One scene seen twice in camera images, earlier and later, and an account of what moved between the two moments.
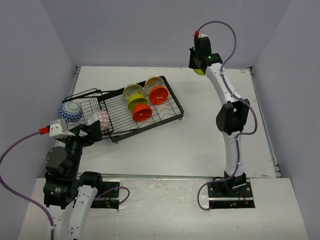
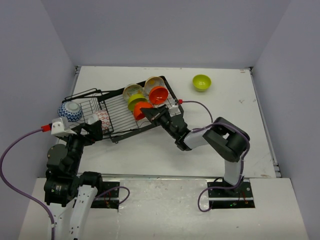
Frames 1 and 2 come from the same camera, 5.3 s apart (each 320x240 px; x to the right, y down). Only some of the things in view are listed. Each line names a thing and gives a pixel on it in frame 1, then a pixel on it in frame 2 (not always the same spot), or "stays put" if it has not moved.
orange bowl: x=158 y=94 stays put
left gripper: x=94 y=128 stays put
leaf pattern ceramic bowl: x=131 y=89 stays put
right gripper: x=192 y=64 to x=152 y=112
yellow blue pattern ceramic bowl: x=152 y=82 stays put
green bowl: x=199 y=72 to x=201 y=82
